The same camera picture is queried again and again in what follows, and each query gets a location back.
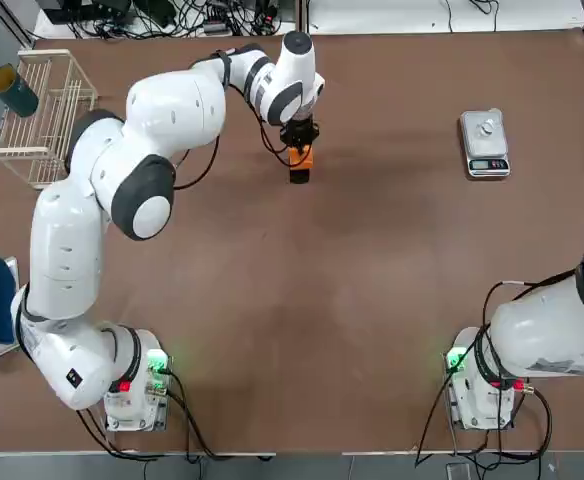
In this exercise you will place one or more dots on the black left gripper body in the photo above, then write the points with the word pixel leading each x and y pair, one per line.
pixel 303 126

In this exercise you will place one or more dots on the clear measuring cup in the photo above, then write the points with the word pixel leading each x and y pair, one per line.
pixel 485 129

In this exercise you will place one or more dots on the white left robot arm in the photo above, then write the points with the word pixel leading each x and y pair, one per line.
pixel 67 250

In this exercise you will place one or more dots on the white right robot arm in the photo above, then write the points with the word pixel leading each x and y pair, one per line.
pixel 547 330

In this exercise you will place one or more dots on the black button box base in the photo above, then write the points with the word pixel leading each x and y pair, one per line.
pixel 299 177

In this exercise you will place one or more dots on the white electronic scale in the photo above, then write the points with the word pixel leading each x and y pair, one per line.
pixel 487 147

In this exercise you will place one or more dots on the teal cylinder cup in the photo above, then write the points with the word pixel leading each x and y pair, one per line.
pixel 17 95

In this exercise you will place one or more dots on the aluminium frame post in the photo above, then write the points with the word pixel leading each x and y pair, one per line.
pixel 302 17

